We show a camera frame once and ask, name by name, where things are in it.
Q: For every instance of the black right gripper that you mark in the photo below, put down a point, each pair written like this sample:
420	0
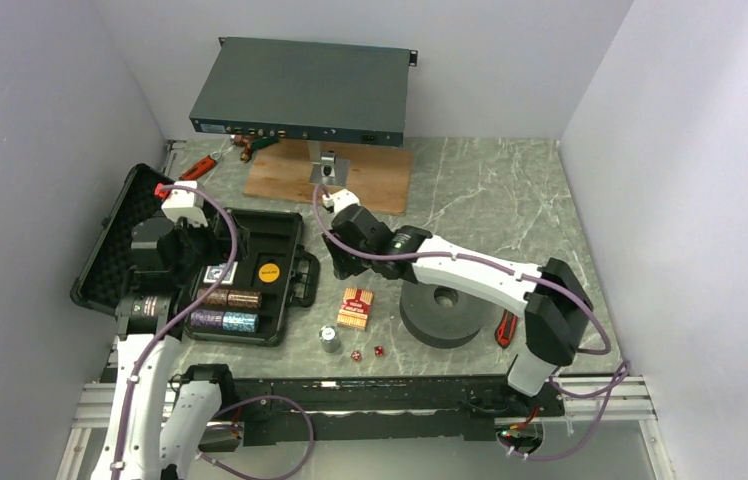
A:
342	263

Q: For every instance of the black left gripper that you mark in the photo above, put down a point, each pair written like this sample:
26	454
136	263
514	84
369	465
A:
220	247

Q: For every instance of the blue playing card deck box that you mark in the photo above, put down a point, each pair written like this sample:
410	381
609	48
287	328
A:
217	273

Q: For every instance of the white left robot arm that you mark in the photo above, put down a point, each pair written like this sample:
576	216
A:
140	443

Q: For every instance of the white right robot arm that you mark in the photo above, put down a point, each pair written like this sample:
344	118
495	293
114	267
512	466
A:
548	298

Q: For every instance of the red Texas Holdem card box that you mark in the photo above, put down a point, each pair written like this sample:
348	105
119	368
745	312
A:
354	310

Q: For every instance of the black poker set case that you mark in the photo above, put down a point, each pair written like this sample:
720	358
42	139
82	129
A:
265	236

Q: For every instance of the wooden board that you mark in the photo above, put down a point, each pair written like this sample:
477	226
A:
290	169

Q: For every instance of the purple chip stack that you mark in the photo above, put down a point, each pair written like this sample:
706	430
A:
207	319

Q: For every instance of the brown orange chip stack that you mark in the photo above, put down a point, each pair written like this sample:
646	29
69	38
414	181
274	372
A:
223	299

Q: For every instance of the light blue chip stack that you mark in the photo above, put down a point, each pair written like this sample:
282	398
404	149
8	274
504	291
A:
241	322

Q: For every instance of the yellow big blind button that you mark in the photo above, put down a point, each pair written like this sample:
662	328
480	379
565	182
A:
269	273

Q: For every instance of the copper green connectors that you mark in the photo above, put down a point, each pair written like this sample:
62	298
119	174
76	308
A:
251	144

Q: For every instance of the red black utility knife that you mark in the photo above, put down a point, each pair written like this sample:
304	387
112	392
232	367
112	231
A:
506	329

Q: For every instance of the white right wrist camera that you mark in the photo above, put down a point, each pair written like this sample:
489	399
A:
338	201

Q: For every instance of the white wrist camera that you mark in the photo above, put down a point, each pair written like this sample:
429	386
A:
182	203
338	201

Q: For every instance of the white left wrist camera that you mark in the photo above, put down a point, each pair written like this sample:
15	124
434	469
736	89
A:
182	203

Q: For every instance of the metal stand bracket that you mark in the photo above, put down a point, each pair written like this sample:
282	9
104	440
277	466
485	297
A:
328	167

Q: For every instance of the red handled tool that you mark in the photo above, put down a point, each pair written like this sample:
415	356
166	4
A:
201	167

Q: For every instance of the dark rack mount device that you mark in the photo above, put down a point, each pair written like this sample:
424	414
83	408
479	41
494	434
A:
299	90

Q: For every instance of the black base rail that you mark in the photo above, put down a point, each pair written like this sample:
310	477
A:
334	398

